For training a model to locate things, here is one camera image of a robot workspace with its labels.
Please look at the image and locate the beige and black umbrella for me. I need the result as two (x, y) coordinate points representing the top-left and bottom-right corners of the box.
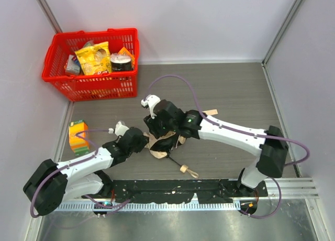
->
(144, 108), (207, 179)

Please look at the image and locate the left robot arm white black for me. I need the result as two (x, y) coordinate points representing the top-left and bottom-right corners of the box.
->
(23, 122), (149, 218)

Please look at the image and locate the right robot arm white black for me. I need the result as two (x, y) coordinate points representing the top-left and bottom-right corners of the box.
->
(141, 95), (288, 195)

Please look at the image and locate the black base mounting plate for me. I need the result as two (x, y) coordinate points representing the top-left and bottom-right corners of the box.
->
(90, 179), (268, 204)

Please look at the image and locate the orange juice carton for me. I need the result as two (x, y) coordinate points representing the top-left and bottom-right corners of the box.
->
(69, 119), (90, 156)

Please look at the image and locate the red plastic shopping basket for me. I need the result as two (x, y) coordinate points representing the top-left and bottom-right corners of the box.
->
(41, 28), (140, 102)

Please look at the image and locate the black cd spindle case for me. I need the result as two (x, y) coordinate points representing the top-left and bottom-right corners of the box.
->
(110, 53), (130, 72)

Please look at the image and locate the orange snack packet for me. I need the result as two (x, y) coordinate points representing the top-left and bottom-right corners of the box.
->
(117, 47), (135, 71)

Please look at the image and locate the yellow chips bag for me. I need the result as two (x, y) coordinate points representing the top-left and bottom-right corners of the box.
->
(75, 41), (112, 76)

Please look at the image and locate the grey small box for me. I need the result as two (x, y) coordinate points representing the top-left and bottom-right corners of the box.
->
(64, 54), (81, 75)

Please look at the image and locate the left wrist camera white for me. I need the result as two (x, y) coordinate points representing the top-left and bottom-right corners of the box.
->
(108, 120), (129, 137)

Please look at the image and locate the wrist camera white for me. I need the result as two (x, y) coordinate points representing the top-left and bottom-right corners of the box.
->
(108, 120), (129, 137)
(141, 94), (161, 119)

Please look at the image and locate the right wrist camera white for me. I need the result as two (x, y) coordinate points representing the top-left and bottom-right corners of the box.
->
(141, 94), (161, 119)

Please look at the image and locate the white slotted cable duct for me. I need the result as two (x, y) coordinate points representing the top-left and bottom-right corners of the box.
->
(55, 200), (240, 212)

